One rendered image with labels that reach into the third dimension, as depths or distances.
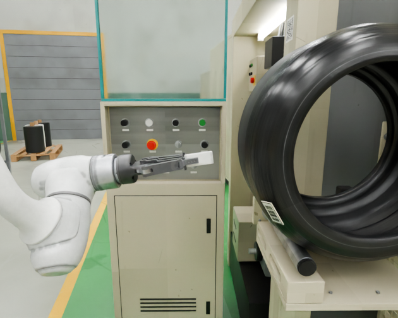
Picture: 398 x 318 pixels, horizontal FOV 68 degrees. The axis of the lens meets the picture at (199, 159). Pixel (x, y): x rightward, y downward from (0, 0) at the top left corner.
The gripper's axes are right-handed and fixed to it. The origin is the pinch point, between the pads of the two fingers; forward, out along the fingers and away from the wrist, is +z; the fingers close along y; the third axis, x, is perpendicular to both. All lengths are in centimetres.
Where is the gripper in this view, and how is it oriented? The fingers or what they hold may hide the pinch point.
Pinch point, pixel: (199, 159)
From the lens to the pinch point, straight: 74.3
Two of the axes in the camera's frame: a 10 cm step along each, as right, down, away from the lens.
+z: 9.9, -1.4, -0.2
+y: -0.1, -2.1, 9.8
